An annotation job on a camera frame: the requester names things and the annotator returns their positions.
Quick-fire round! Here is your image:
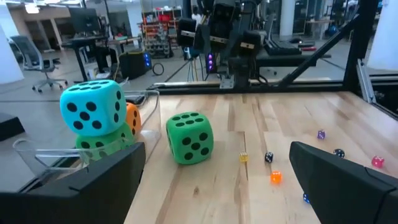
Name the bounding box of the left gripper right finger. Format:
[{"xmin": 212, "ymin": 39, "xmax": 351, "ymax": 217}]
[{"xmin": 289, "ymin": 141, "xmax": 398, "ymax": 224}]

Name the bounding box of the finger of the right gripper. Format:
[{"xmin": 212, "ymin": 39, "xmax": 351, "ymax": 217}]
[
  {"xmin": 177, "ymin": 17, "xmax": 197, "ymax": 48},
  {"xmin": 239, "ymin": 30, "xmax": 261, "ymax": 58}
]

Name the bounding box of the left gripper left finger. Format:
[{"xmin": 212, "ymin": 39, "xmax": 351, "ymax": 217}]
[{"xmin": 0, "ymin": 141, "xmax": 147, "ymax": 224}]

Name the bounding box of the small pink translucent die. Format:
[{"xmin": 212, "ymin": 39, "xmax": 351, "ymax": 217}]
[{"xmin": 371, "ymin": 156, "xmax": 386, "ymax": 169}]

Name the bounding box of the large green foam die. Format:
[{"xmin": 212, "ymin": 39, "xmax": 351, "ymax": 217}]
[
  {"xmin": 165, "ymin": 111, "xmax": 215, "ymax": 166},
  {"xmin": 75, "ymin": 123, "xmax": 136, "ymax": 162}
]

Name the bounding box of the small orange translucent die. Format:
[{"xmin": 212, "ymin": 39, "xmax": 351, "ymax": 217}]
[{"xmin": 270, "ymin": 170, "xmax": 283, "ymax": 185}]

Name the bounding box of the large teal foam die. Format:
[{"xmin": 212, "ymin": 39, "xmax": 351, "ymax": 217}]
[{"xmin": 59, "ymin": 79, "xmax": 127, "ymax": 138}]

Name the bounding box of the large orange foam die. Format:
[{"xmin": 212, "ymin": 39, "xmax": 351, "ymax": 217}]
[{"xmin": 126, "ymin": 101, "xmax": 142, "ymax": 136}]

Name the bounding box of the shelf with red bins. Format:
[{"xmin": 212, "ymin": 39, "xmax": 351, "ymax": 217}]
[{"xmin": 141, "ymin": 8, "xmax": 184, "ymax": 59}]

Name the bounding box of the black desk with keyboard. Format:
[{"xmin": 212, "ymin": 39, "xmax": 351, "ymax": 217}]
[{"xmin": 256, "ymin": 37, "xmax": 332, "ymax": 68}]

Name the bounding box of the black computer tower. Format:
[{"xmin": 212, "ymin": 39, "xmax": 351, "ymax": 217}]
[{"xmin": 119, "ymin": 50, "xmax": 153, "ymax": 80}]

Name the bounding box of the clear plastic bin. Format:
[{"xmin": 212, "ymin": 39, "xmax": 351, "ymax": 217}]
[{"xmin": 12, "ymin": 90, "xmax": 162, "ymax": 184}]

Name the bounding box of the black desk monitor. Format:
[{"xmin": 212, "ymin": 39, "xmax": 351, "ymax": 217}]
[{"xmin": 68, "ymin": 6, "xmax": 101, "ymax": 34}]

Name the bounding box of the black office desk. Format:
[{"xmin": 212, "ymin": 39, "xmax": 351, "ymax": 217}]
[{"xmin": 61, "ymin": 34, "xmax": 109, "ymax": 83}]

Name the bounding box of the grey swivel office chair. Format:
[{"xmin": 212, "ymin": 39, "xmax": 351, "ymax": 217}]
[{"xmin": 8, "ymin": 35, "xmax": 68, "ymax": 93}]

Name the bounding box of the grey metal bracket plate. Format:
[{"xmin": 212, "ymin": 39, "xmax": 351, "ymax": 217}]
[{"xmin": 219, "ymin": 74, "xmax": 236, "ymax": 90}]

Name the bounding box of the black cable ring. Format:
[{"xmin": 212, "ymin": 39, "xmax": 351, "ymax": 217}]
[{"xmin": 152, "ymin": 62, "xmax": 165, "ymax": 77}]

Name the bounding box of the black aluminium table frame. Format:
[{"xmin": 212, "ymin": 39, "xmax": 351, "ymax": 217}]
[{"xmin": 146, "ymin": 0, "xmax": 398, "ymax": 119}]

